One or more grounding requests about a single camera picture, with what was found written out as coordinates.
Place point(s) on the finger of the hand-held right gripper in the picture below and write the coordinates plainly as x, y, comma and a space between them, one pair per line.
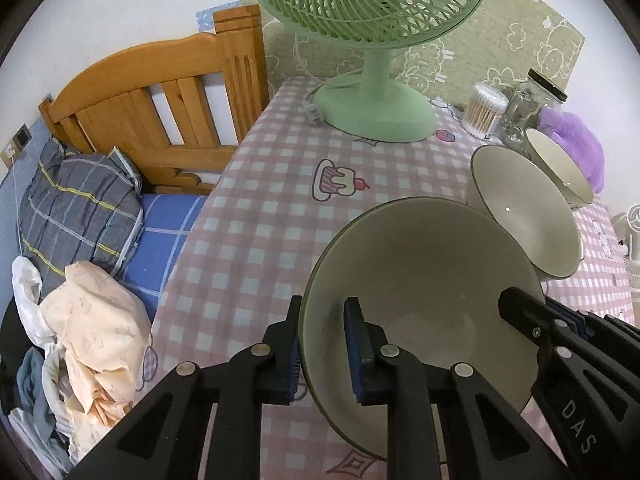
525, 312
570, 316

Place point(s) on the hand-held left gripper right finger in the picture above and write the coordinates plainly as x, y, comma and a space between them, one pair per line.
356, 350

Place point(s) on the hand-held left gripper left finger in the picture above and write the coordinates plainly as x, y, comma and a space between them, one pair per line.
292, 360

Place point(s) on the grey-green floral ceramic bowl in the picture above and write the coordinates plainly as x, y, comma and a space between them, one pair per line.
525, 210
557, 162
425, 280

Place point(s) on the white standing fan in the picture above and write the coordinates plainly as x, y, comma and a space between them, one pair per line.
631, 240

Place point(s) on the purple plush toy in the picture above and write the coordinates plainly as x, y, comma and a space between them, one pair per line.
585, 150

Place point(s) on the blue checked bed sheet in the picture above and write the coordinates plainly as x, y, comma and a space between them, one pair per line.
160, 245

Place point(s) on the peach cloth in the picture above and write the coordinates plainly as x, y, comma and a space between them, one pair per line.
95, 330

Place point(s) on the glass jar dark lid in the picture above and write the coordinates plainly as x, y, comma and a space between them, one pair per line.
525, 110

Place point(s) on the cotton swab box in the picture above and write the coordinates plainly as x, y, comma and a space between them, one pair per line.
482, 110

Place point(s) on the fan power plug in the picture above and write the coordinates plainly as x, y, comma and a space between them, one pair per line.
314, 112

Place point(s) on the green desk fan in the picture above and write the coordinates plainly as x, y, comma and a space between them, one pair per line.
380, 105

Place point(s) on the blue-grey cloth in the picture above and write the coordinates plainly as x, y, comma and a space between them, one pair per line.
37, 400

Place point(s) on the grey plaid pillow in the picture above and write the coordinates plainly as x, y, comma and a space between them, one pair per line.
75, 205

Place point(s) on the white cloth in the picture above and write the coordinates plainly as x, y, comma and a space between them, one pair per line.
27, 290

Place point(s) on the green cartoon printed board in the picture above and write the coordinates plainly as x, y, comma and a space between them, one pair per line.
500, 35

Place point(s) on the wooden bed headboard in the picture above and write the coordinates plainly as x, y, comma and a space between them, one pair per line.
140, 95

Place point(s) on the wall socket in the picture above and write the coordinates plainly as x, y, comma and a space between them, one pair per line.
15, 147

